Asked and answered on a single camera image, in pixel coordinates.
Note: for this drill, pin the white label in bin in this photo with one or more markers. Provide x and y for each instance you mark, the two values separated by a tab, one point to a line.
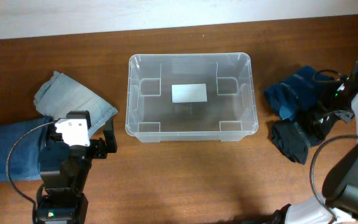
189	93

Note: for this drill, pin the clear plastic storage bin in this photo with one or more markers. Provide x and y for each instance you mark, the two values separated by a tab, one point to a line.
230	113

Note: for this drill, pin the light blue folded jeans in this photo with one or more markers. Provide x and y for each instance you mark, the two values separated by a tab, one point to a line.
62	94

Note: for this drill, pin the navy blue garment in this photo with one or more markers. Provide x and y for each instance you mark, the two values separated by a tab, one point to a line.
297	93

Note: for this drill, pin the dark grey garment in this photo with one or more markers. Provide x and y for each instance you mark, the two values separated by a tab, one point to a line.
291	141

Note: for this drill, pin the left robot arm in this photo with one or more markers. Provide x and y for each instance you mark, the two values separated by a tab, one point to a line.
65	162

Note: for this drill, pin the black garment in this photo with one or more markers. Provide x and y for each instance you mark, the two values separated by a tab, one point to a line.
319	121

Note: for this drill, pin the dark blue folded jeans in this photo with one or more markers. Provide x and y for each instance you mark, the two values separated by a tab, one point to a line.
24	161

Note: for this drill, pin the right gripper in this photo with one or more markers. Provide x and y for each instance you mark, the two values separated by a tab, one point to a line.
348	117

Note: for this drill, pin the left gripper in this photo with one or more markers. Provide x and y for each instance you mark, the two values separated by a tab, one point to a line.
102	149

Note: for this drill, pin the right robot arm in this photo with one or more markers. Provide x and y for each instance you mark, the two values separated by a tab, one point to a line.
337	202

